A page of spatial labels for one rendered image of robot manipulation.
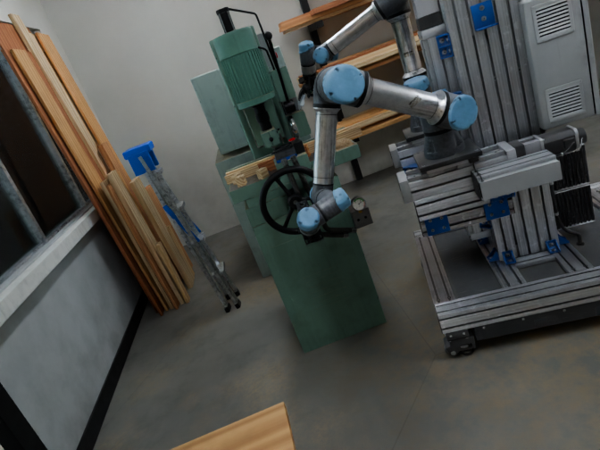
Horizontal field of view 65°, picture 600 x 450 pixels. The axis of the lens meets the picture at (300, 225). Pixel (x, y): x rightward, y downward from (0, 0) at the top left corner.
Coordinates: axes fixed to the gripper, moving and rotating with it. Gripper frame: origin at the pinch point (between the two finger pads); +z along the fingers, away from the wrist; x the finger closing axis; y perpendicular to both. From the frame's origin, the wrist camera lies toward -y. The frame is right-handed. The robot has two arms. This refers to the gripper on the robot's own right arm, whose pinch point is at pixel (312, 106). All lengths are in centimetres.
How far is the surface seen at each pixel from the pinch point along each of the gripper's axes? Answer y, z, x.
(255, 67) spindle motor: 32, -41, -34
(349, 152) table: 61, -5, -6
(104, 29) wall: -228, -9, -99
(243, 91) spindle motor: 35, -33, -42
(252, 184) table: 55, 0, -50
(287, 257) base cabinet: 69, 34, -44
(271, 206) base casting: 60, 11, -45
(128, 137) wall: -197, 77, -111
